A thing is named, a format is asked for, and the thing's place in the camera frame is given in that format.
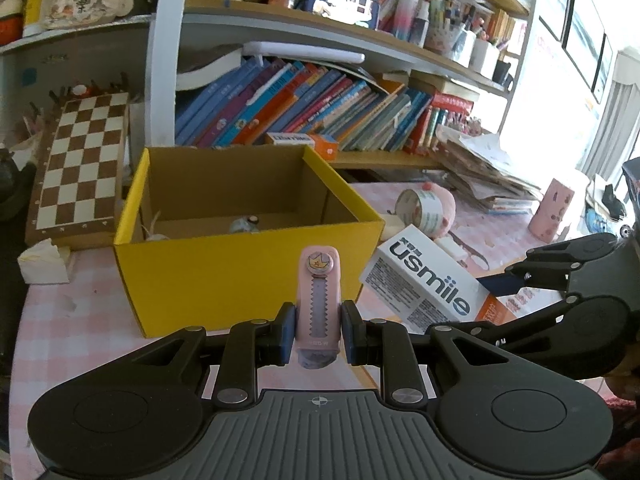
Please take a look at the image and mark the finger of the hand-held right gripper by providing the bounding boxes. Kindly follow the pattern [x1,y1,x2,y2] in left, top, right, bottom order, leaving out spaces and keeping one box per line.
[452,296,576,356]
[476,240,583,295]

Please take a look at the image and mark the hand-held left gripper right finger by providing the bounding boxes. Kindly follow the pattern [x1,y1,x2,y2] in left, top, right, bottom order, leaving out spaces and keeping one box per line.
[340,301,521,406]

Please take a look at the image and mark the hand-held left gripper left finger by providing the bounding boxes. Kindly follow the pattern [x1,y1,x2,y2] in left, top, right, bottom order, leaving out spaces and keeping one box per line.
[120,302,297,406]

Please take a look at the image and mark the pink utility knife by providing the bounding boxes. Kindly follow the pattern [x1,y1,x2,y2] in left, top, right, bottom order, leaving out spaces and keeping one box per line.
[292,247,343,372]

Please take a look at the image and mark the yellow cardboard box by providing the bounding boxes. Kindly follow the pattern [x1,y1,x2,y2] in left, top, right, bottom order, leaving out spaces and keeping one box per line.
[112,145,387,338]

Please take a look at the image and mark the large white toothpaste box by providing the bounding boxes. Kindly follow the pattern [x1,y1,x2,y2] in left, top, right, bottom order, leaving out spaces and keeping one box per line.
[359,232,518,333]

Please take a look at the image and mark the white printed tape roll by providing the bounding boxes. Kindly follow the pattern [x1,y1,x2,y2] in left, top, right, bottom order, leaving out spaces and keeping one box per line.
[395,189,443,236]

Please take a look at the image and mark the person's right forearm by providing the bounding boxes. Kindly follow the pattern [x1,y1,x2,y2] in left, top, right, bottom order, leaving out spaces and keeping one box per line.
[602,375,640,466]

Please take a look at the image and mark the pink pen holder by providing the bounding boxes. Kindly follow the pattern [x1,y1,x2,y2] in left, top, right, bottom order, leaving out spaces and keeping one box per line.
[529,177,576,240]

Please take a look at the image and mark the pink plush toy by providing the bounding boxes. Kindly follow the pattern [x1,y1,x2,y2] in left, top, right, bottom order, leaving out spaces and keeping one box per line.
[420,182,457,238]

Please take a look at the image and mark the stack of papers and booklets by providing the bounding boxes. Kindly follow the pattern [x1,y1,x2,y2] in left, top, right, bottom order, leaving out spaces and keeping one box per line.
[430,125,543,216]

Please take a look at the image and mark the cream sponge block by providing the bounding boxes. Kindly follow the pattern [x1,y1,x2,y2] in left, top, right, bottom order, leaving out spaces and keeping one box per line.
[381,212,405,241]

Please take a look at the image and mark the white curtain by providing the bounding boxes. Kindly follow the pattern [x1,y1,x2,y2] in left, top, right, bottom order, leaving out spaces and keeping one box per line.
[577,47,640,181]

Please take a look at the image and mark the small white toothpaste box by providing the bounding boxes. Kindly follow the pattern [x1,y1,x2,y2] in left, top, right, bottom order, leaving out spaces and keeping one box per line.
[265,131,341,161]

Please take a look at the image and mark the pink printed table mat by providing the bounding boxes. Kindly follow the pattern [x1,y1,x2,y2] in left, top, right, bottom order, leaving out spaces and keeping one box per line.
[10,180,606,466]

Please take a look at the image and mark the white pen holder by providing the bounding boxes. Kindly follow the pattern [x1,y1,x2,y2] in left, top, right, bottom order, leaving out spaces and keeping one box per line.
[470,37,501,78]

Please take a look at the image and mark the row of picture books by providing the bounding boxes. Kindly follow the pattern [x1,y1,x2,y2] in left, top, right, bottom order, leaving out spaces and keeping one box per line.
[175,57,476,153]

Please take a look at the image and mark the floral pen holder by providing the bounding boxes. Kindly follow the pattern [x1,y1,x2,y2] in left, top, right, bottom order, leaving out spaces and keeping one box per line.
[425,22,463,56]

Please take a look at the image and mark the white paper block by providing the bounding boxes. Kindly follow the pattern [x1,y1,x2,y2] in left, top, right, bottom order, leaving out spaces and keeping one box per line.
[17,239,71,286]

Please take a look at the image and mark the brown white chessboard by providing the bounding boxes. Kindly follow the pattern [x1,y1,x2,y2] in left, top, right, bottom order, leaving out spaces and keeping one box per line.
[25,91,131,251]

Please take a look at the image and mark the small white bottle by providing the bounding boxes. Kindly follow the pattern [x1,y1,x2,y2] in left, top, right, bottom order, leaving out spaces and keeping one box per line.
[413,0,432,47]

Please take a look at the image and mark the white bookshelf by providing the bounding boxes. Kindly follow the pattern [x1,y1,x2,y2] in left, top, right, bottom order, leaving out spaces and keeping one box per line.
[145,0,546,171]

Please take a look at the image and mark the white oblong bar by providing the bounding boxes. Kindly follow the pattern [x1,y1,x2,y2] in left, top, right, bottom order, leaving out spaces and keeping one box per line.
[242,41,366,64]

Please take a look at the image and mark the pink white gradient bottle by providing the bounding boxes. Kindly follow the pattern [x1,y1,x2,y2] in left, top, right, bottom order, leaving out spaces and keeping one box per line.
[394,0,421,40]

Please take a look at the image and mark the dark bulky object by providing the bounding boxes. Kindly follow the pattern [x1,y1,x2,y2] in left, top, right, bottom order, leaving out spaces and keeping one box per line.
[0,147,38,223]

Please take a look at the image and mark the blue picture box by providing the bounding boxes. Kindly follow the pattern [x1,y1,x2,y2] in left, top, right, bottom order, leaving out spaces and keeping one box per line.
[314,0,381,28]

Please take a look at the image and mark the yellow white cup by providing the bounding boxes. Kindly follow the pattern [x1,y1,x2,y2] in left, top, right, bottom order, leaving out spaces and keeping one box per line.
[22,0,48,38]

